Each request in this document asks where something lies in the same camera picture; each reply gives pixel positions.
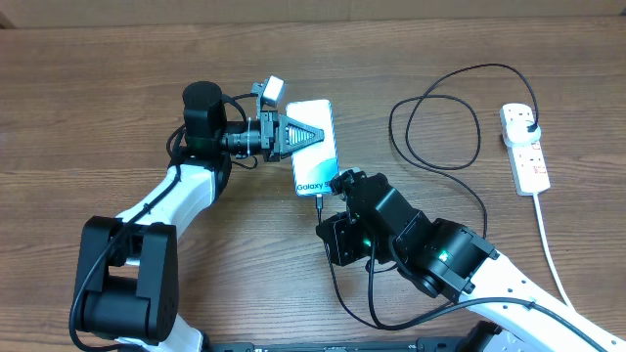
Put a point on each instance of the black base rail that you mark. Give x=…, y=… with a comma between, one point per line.
x=484, y=336

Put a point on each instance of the white power strip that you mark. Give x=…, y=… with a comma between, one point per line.
x=528, y=165

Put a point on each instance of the white USB charger plug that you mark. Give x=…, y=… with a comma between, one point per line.
x=517, y=134

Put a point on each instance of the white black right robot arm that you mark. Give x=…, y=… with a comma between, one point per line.
x=445, y=258

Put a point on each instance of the Galaxy smartphone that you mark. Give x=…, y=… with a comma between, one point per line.
x=314, y=166

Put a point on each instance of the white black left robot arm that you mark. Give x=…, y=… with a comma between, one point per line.
x=127, y=283

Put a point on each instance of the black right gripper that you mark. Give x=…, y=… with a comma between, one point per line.
x=341, y=235

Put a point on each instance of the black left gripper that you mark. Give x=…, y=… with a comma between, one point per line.
x=270, y=122

